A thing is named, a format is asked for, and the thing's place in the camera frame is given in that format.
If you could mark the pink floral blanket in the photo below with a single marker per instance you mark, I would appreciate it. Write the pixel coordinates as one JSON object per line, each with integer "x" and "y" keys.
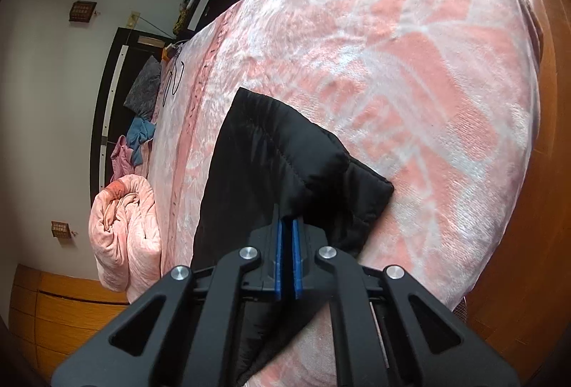
{"x": 401, "y": 79}

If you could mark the black headboard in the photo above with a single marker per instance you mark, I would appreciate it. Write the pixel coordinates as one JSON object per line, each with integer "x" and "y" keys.
{"x": 105, "y": 101}

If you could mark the small orange object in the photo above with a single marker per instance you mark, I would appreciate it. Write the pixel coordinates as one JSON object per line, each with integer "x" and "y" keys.
{"x": 167, "y": 53}

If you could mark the black pants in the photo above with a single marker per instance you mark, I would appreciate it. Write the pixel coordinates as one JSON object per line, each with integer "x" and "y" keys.
{"x": 276, "y": 155}

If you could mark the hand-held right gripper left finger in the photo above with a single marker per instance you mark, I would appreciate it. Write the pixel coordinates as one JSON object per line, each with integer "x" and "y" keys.
{"x": 280, "y": 262}

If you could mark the wall switch plate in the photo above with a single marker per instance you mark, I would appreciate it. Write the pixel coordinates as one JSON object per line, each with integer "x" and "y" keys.
{"x": 133, "y": 19}

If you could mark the blue cloth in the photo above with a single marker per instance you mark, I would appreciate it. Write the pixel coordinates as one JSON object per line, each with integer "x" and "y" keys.
{"x": 139, "y": 133}

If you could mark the grey cloth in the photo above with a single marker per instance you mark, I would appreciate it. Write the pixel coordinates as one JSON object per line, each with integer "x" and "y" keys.
{"x": 145, "y": 88}

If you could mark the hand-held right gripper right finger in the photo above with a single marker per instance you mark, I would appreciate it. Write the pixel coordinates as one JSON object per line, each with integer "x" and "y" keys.
{"x": 297, "y": 262}

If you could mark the wooden wall lamp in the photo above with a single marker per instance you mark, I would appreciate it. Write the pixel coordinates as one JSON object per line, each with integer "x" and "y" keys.
{"x": 61, "y": 229}
{"x": 82, "y": 11}

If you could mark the black and white nightstand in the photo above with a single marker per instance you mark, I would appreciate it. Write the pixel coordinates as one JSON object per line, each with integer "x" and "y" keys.
{"x": 203, "y": 5}

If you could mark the wooden wardrobe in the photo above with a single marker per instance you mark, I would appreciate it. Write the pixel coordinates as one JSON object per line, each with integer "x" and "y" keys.
{"x": 53, "y": 315}

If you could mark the pink garment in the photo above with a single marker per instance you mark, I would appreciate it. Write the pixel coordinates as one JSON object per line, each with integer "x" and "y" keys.
{"x": 121, "y": 157}

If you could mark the rolled pink duvet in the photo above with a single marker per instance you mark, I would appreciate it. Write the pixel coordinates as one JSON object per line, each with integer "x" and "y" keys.
{"x": 125, "y": 226}

